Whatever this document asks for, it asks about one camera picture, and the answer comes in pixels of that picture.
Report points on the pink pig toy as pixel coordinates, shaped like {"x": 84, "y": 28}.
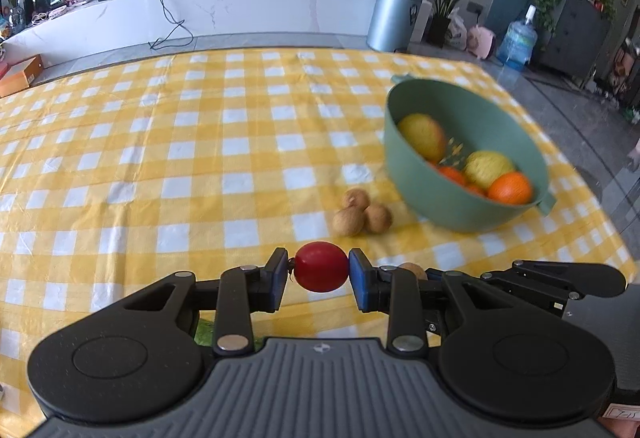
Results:
{"x": 480, "y": 42}

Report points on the grey metal trash can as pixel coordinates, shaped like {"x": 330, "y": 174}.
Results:
{"x": 392, "y": 24}

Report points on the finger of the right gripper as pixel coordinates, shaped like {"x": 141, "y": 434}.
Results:
{"x": 549, "y": 285}

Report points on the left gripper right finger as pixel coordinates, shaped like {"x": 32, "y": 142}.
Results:
{"x": 410, "y": 303}

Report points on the orange cardboard box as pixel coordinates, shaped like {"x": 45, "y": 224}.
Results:
{"x": 20, "y": 76}

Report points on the large yellow-green pear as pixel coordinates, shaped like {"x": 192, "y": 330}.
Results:
{"x": 424, "y": 135}

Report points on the yellow lemon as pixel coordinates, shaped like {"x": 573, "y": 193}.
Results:
{"x": 483, "y": 168}

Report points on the orange mandarin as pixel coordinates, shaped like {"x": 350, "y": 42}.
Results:
{"x": 512, "y": 188}
{"x": 454, "y": 175}
{"x": 473, "y": 188}

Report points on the yellow checked tablecloth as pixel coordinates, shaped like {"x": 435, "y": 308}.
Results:
{"x": 113, "y": 179}

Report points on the white TV console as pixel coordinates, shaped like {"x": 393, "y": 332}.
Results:
{"x": 98, "y": 27}

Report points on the blue water jug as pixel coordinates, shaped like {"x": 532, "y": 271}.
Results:
{"x": 518, "y": 43}

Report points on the green colander bowl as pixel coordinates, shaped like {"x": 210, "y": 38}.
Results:
{"x": 471, "y": 123}

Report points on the dark grey cabinet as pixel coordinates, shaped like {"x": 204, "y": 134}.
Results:
{"x": 572, "y": 47}

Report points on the red tomato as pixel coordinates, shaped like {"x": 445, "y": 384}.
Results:
{"x": 320, "y": 267}

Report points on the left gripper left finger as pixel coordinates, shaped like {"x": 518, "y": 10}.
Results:
{"x": 235, "y": 296}

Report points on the white plastic bag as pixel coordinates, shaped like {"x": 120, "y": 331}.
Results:
{"x": 456, "y": 35}

